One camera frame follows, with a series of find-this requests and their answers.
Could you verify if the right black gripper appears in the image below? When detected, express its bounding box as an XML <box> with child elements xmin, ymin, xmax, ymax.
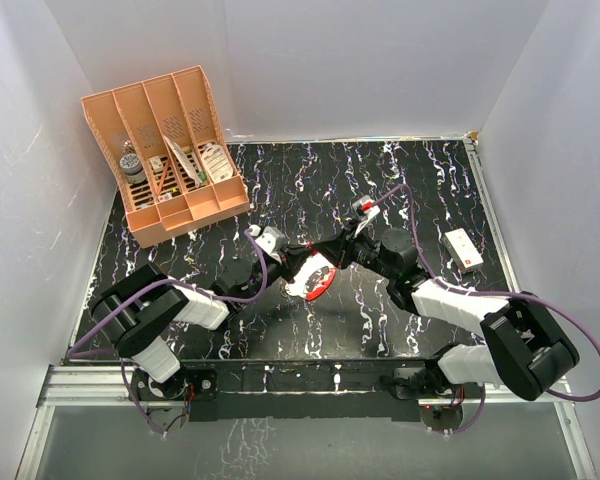
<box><xmin>313</xmin><ymin>219</ymin><xmax>397</xmax><ymax>281</ymax></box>

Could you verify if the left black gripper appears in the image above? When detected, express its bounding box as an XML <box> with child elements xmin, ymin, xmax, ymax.
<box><xmin>239</xmin><ymin>244</ymin><xmax>312</xmax><ymax>305</ymax></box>

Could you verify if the steel key holder red handle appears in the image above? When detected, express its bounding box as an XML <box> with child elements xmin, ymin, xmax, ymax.
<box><xmin>284</xmin><ymin>253</ymin><xmax>337</xmax><ymax>302</ymax></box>

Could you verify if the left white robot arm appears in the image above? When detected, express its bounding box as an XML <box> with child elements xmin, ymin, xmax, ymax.
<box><xmin>91</xmin><ymin>245</ymin><xmax>311</xmax><ymax>399</ymax></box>

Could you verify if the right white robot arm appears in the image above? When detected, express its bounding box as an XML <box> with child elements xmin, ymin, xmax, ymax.
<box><xmin>311</xmin><ymin>228</ymin><xmax>580</xmax><ymax>401</ymax></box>

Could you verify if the white labelled packet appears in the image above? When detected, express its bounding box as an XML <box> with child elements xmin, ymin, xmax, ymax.
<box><xmin>201</xmin><ymin>143</ymin><xmax>234</xmax><ymax>183</ymax></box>

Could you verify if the white box red label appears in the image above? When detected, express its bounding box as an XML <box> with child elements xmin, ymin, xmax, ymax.
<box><xmin>442</xmin><ymin>228</ymin><xmax>484</xmax><ymax>273</ymax></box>

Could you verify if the white paper card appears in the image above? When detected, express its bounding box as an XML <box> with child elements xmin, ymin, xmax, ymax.
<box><xmin>163</xmin><ymin>136</ymin><xmax>202</xmax><ymax>187</ymax></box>

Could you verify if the red pencil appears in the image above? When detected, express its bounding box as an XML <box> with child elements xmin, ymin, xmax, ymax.
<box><xmin>156</xmin><ymin>159</ymin><xmax>172</xmax><ymax>198</ymax></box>

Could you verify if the small white eraser block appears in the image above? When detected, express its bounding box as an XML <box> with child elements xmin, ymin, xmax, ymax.
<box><xmin>149</xmin><ymin>156</ymin><xmax>164</xmax><ymax>173</ymax></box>

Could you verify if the peach desk organizer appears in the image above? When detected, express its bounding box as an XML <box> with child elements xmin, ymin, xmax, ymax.
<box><xmin>81</xmin><ymin>66</ymin><xmax>251</xmax><ymax>248</ymax></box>

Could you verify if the small grey jar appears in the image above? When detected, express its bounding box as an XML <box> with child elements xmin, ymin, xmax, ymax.
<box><xmin>119</xmin><ymin>153</ymin><xmax>146</xmax><ymax>185</ymax></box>

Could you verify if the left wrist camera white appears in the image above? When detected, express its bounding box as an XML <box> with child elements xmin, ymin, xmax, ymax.
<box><xmin>247</xmin><ymin>225</ymin><xmax>287</xmax><ymax>263</ymax></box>

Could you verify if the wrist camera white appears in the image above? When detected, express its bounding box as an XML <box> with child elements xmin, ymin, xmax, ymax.
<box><xmin>247</xmin><ymin>225</ymin><xmax>287</xmax><ymax>263</ymax></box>
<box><xmin>352</xmin><ymin>195</ymin><xmax>380</xmax><ymax>237</ymax></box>

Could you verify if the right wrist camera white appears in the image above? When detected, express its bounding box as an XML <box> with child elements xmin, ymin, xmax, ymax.
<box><xmin>352</xmin><ymin>195</ymin><xmax>380</xmax><ymax>237</ymax></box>

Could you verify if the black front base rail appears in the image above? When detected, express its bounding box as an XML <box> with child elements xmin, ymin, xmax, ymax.
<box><xmin>183</xmin><ymin>358</ymin><xmax>424</xmax><ymax>422</ymax></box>

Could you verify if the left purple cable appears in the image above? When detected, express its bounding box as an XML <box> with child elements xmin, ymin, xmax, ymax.
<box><xmin>67</xmin><ymin>227</ymin><xmax>271</xmax><ymax>435</ymax></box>

